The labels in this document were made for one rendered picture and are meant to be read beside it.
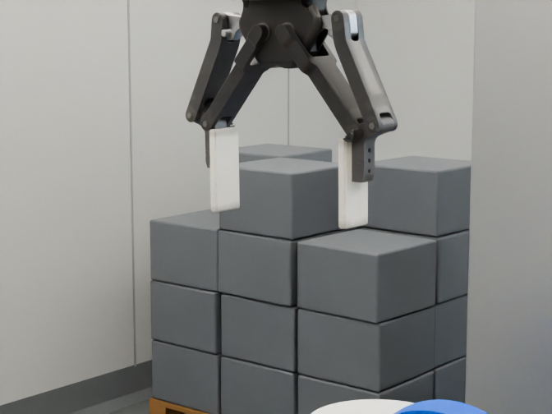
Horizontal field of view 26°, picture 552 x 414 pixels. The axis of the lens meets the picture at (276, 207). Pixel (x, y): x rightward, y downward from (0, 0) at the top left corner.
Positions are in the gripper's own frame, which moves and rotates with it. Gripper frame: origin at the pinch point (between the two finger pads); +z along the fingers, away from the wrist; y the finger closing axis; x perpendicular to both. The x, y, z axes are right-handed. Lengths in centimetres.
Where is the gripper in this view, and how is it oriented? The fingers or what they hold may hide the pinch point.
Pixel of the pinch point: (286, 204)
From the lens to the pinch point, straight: 97.5
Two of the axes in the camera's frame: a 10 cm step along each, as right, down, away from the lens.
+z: 0.1, 9.9, 1.5
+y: 7.6, 0.9, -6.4
